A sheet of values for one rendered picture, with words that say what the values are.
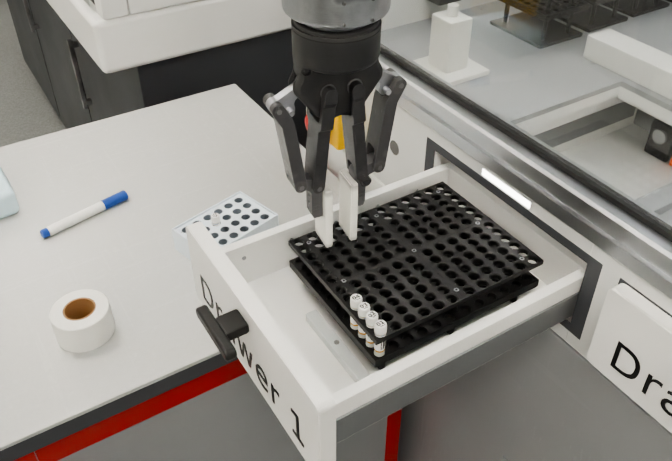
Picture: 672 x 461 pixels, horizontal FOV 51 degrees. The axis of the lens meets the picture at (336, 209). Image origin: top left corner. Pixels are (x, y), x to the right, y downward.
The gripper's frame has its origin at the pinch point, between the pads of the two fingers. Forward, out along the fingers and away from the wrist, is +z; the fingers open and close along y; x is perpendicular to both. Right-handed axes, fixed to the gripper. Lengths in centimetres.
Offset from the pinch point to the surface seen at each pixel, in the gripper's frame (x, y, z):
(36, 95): 239, -30, 99
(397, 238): 2.3, 8.7, 8.5
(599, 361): -17.3, 22.9, 15.4
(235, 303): -1.5, -11.6, 7.2
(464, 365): -13.5, 8.3, 13.1
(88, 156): 57, -20, 23
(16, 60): 277, -35, 99
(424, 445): 9, 21, 65
